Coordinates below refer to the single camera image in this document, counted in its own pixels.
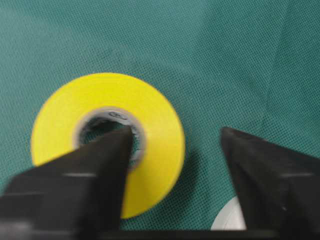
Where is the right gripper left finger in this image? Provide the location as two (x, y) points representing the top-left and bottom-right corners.
(0, 126), (133, 240)

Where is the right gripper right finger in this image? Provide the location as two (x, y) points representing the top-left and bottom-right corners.
(220, 127), (320, 232)

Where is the yellow tape roll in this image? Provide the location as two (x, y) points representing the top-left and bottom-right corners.
(30, 72), (185, 219)

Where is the white tape roll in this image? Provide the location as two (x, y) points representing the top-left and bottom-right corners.
(210, 196), (247, 231)

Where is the green table cloth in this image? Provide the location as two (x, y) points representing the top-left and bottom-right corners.
(0, 0), (320, 230)

